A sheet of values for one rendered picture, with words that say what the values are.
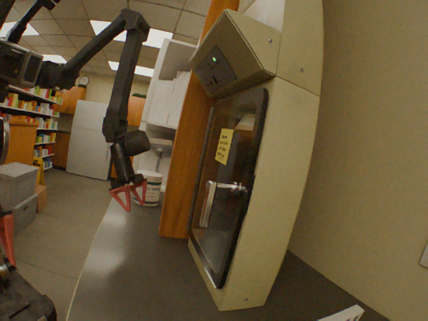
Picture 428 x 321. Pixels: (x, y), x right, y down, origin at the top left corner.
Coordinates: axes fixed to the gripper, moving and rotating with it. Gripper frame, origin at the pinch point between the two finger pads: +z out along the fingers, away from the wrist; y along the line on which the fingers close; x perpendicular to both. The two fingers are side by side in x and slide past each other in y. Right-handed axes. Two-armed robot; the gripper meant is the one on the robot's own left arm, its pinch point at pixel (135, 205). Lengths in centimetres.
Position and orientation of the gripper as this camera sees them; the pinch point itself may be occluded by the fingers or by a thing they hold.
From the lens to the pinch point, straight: 68.2
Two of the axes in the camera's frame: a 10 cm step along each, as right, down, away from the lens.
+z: 3.0, 9.5, -0.2
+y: 1.4, -0.2, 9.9
